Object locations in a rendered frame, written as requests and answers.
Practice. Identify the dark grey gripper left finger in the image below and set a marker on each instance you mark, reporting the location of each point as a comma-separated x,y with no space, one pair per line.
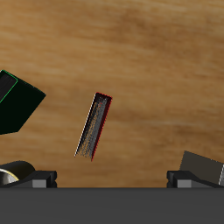
40,178

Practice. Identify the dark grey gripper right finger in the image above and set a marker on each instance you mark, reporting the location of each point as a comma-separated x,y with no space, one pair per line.
180,178

